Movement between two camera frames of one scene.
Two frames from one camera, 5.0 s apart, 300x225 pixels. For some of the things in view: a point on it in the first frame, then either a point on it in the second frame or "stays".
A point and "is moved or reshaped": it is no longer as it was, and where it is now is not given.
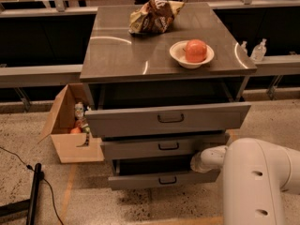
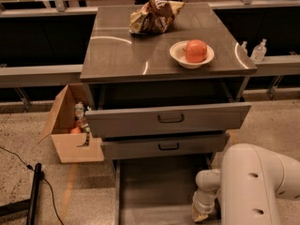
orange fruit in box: (76, 130) stays
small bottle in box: (79, 110) stays
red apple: (196, 51) stays
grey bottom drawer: (139, 173) is moved or reshaped
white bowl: (177, 51) stays
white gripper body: (206, 160) to (202, 201)
